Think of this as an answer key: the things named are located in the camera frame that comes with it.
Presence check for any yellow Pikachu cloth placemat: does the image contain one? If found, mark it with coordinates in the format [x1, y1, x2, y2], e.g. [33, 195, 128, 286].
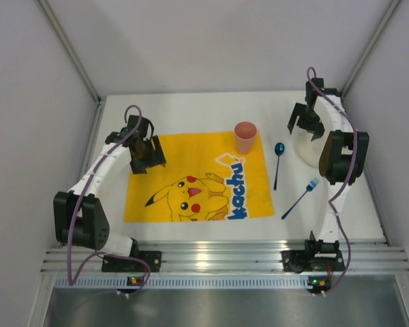
[123, 131, 274, 223]

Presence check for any orange plastic cup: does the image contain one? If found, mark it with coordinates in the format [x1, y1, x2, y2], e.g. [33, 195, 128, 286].
[234, 121, 258, 155]

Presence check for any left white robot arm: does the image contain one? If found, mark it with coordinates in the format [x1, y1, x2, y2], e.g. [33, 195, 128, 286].
[53, 115, 166, 257]

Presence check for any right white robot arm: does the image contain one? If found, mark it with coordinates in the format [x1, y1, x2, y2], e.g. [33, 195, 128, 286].
[287, 77, 369, 243]

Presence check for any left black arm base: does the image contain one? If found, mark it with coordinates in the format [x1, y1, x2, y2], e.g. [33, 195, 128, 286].
[102, 251, 162, 273]

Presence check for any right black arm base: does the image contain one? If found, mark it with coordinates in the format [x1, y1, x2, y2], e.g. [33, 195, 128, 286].
[282, 238, 345, 274]

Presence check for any cream round plate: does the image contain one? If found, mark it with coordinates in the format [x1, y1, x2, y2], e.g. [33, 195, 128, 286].
[296, 130, 326, 168]

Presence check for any blue metallic spoon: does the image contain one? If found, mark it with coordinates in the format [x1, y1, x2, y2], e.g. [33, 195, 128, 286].
[273, 142, 285, 191]

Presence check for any blue metallic fork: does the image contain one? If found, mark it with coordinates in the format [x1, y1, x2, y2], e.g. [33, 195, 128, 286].
[281, 178, 319, 220]

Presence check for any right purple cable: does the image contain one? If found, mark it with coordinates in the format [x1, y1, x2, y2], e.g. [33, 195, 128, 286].
[306, 66, 358, 297]

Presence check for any purple cable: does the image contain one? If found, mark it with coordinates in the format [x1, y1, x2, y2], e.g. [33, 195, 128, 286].
[306, 66, 358, 297]
[67, 105, 151, 296]

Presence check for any white slotted cable duct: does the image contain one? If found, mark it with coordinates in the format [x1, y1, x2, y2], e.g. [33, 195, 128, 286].
[73, 274, 313, 290]

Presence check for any aluminium mounting rail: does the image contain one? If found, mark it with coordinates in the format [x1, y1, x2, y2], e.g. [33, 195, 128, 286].
[40, 240, 409, 273]

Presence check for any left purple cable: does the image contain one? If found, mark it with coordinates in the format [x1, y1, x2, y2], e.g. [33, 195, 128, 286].
[67, 105, 151, 296]

